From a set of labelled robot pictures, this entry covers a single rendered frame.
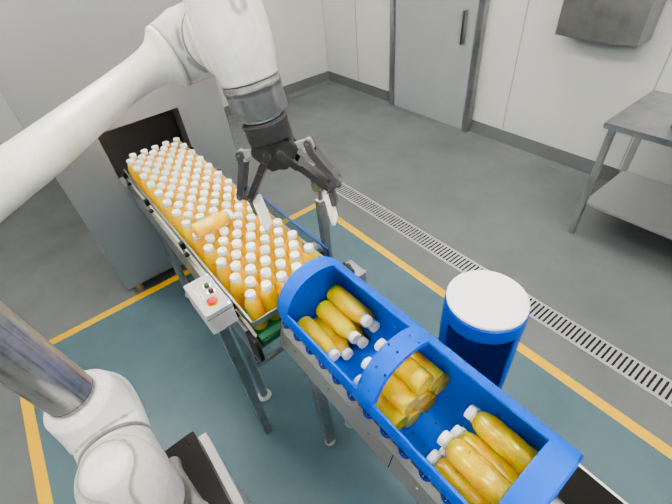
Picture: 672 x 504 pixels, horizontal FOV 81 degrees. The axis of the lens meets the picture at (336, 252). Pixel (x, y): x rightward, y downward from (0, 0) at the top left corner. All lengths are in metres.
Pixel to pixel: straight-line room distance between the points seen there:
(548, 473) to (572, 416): 1.57
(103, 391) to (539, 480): 0.93
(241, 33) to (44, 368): 0.70
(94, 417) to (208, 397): 1.59
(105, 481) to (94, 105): 0.66
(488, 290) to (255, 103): 1.11
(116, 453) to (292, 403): 1.57
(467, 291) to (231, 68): 1.13
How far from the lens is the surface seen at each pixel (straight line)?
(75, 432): 1.06
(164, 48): 0.74
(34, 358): 0.94
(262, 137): 0.66
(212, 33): 0.62
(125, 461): 0.95
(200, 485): 1.17
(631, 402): 2.74
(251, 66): 0.62
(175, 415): 2.61
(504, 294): 1.52
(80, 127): 0.65
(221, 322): 1.48
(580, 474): 2.27
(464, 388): 1.26
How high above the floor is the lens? 2.12
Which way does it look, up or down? 42 degrees down
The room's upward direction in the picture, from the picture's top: 7 degrees counter-clockwise
